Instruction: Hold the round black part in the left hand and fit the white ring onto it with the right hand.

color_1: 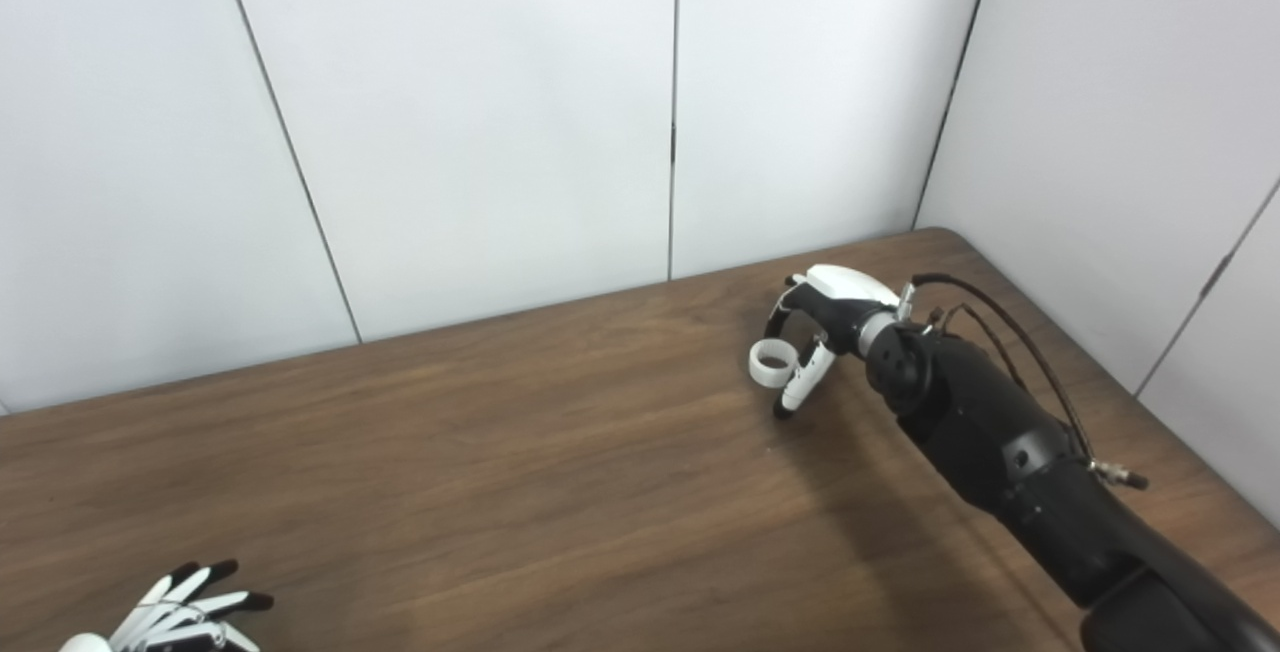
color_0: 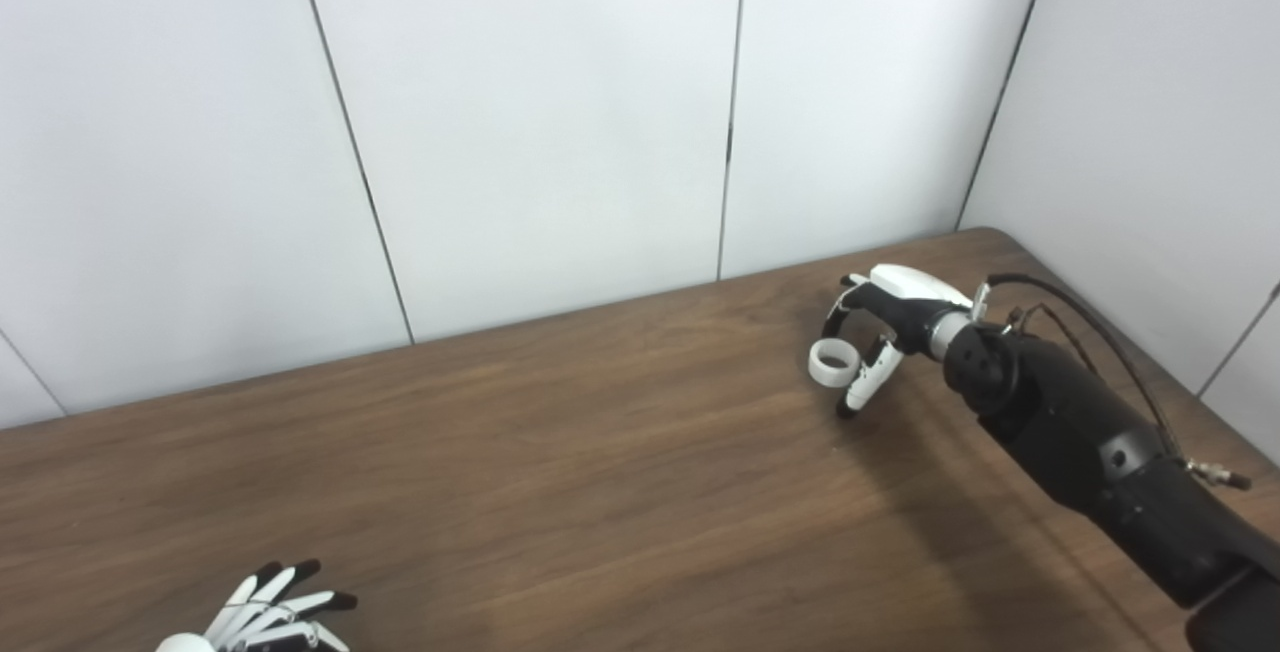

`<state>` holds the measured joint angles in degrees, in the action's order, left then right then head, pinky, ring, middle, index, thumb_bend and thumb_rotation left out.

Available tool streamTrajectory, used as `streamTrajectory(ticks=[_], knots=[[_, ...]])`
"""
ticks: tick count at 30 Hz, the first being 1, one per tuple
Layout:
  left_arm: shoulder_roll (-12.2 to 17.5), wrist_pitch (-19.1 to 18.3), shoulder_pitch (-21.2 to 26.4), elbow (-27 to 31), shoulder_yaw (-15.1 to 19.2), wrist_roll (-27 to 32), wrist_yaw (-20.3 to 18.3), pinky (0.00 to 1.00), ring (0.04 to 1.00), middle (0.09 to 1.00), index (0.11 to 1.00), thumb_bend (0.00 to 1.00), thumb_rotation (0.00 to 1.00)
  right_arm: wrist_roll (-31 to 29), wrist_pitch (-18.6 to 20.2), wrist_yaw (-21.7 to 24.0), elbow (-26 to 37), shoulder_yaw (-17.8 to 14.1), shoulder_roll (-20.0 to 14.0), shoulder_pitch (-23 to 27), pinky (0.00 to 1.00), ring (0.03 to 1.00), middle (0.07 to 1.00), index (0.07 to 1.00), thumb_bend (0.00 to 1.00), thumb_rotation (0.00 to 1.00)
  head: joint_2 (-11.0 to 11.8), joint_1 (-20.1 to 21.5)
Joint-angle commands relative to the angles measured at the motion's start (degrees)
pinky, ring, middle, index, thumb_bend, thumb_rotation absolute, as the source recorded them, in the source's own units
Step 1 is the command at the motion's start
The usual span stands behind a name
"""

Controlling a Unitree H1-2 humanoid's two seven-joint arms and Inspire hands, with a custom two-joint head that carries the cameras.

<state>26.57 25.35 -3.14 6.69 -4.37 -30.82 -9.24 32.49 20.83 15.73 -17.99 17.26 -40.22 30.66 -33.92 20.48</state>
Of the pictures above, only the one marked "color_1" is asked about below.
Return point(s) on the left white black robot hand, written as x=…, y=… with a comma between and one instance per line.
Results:
x=170, y=622

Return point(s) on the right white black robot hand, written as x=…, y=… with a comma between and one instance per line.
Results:
x=850, y=297

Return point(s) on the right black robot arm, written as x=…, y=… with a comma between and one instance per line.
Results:
x=1030, y=472

